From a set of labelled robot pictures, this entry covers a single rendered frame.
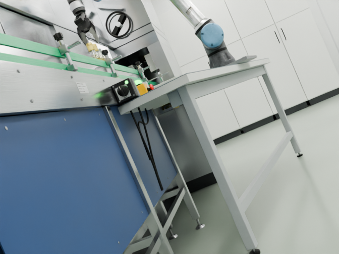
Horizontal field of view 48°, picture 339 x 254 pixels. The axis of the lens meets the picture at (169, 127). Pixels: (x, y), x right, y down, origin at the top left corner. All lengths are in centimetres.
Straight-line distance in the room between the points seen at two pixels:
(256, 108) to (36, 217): 519
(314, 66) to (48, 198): 534
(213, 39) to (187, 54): 387
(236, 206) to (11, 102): 97
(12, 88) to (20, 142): 12
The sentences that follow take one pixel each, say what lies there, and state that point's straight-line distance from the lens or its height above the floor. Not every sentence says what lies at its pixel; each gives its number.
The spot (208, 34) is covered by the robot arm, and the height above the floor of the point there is 94.
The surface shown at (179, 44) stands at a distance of 592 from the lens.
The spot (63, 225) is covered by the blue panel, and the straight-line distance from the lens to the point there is 89.
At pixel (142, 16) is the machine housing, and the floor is 147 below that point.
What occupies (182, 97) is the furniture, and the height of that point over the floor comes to 68.
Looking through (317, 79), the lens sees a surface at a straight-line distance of 596.
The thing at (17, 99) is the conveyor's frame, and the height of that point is 78.
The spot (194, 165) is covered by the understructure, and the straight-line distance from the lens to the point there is 314.
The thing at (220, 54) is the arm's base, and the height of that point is 84.
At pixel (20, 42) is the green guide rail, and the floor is 95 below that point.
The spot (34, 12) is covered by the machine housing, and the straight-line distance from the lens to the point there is 205.
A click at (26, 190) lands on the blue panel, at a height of 60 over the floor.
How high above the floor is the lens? 61
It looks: 1 degrees down
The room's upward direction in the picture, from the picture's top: 24 degrees counter-clockwise
